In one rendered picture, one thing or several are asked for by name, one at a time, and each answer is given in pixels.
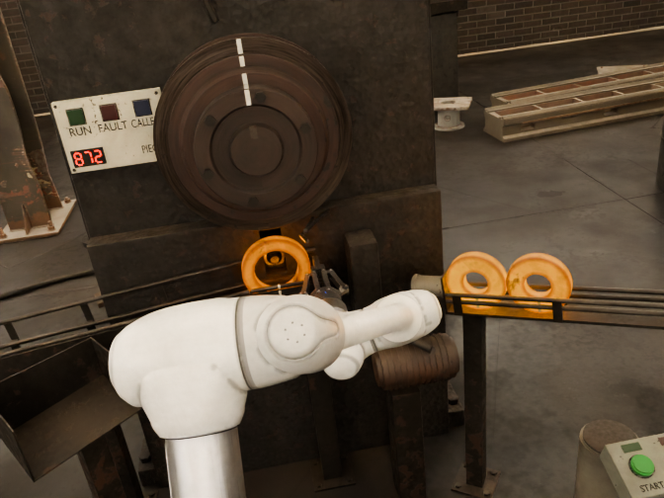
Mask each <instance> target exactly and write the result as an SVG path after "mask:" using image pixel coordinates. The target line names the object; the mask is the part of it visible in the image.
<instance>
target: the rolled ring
mask: <svg viewBox="0 0 664 498"><path fill-rule="evenodd" d="M272 251H283V252H287V253H289V254H291V255H292V256H293V257H294V258H295V260H296V261H297V270H296V273H295V275H294V277H293V278H292V279H291V280H290V281H289V282H288V283H292V282H298V281H303V280H304V275H305V274H306V273H308V274H310V262H309V258H308V255H307V253H306V251H305V249H304V248H303V247H302V246H301V245H300V244H299V243H298V242H297V241H295V240H293V239H291V238H289V237H285V236H280V235H274V236H268V237H265V238H262V239H260V240H258V241H257V242H255V243H254V244H252V245H251V246H250V247H249V249H248V250H247V251H246V253H245V255H244V257H243V260H242V265H241V270H242V278H243V282H244V284H245V286H246V287H247V289H248V290H249V291H251V289H256V288H262V287H268V286H269V285H266V284H264V283H262V282H261V281H260V280H259V279H258V278H257V277H256V275H255V272H254V270H255V265H256V263H257V261H258V260H259V259H260V258H261V257H262V256H263V255H265V254H267V253H269V252H272Z"/></svg>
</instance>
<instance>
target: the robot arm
mask: <svg viewBox="0 0 664 498"><path fill-rule="evenodd" d="M312 262H313V266H310V272H311V273H310V274H308V273H306V274H305V275H304V280H303V285H302V290H301V291H300V293H299V294H294V295H288V296H285V295H249V296H241V297H232V298H227V297H218V298H212V299H205V300H199V301H193V302H188V303H183V304H178V305H174V306H169V307H166V308H163V309H160V310H157V311H154V312H152V313H149V314H147V315H145V316H143V317H141V318H139V319H137V320H135V321H134V322H132V323H130V324H129V325H128V326H127V327H126V328H125V329H124V330H123V331H122V332H121V333H120V334H118V335H117V336H116V337H115V339H114V341H113V343H112V346H111V349H110V353H109V374H110V379H111V382H112V385H113V387H114V388H115V390H116V392H117V393H118V395H119V396H120V397H121V398H122V399H123V400H124V401H126V402H127V403H128V404H130V405H132V406H135V407H142V408H143V410H144V412H145V413H146V415H147V417H148V419H149V421H150V423H151V426H152V428H153V430H154V431H155V433H156V434H157V435H158V436H159V438H164V439H165V452H166V460H167V469H168V478H169V487H170V495H171V498H246V492H245V484H244V476H243V468H242V460H241V452H240V445H239V437H238V429H237V425H238V424H240V422H241V420H242V418H243V415H244V412H245V403H246V398H247V390H252V389H258V388H263V387H267V386H271V385H275V384H278V383H282V382H285V381H288V380H291V379H294V378H297V377H299V376H300V375H301V374H313V373H317V372H320V371H323V370H324V371H325V372H326V373H327V374H328V375H329V376H331V377H332V378H335V379H348V378H351V377H353V376H354V375H356V374H357V372H358V371H359V370H360V368H361V366H362V364H363V362H364V359H365V358H366V357H368V356H369V355H371V354H373V353H375V352H378V351H381V350H385V349H390V348H396V347H400V346H403V345H406V344H408V343H411V342H414V341H416V340H418V339H420V338H421V337H423V336H426V335H427V334H429V333H430V332H432V331H433V330H434V329H435V328H436V327H437V326H438V325H439V324H440V321H441V318H442V310H441V307H440V304H439V302H438V300H437V298H436V297H435V296H434V295H433V294H432V293H430V292H428V291H427V290H408V291H401V292H397V293H394V294H391V295H388V296H385V297H383V298H381V299H379V300H377V301H375V302H374V303H373V304H371V305H369V306H367V307H365V308H363V309H359V310H356V311H350V312H348V310H347V307H346V304H345V303H344V302H343V301H342V295H343V294H344V295H348V294H349V286H348V285H346V284H344V283H343V282H342V281H341V280H340V278H339V277H338V276H337V275H336V273H335V272H334V271H333V270H332V269H330V270H328V271H326V270H325V266H324V264H320V263H319V260H318V256H317V255H316V256H312ZM321 278H322V281H323V284H324V287H323V288H321V287H320V284H319V282H318V279H321ZM328 278H329V279H330V280H331V281H332V283H333V284H334V285H335V287H336V288H337V289H338V290H336V289H334V288H332V287H331V286H330V283H329V280H328ZM310 281H313V284H314V288H315V290H314V291H313V292H312V293H311V294H310V295H308V291H309V286H310Z"/></svg>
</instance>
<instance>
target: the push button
mask: <svg viewBox="0 0 664 498"><path fill-rule="evenodd" d="M630 466H631V468H632V470H633V471H634V472H635V473H636V474H638V475H640V476H649V475H651V474H652V472H653V471H654V464H653V462H652V460H651V459H650V458H649V457H647V456H644V455H636V456H634V457H633V458H632V459H631V461H630Z"/></svg>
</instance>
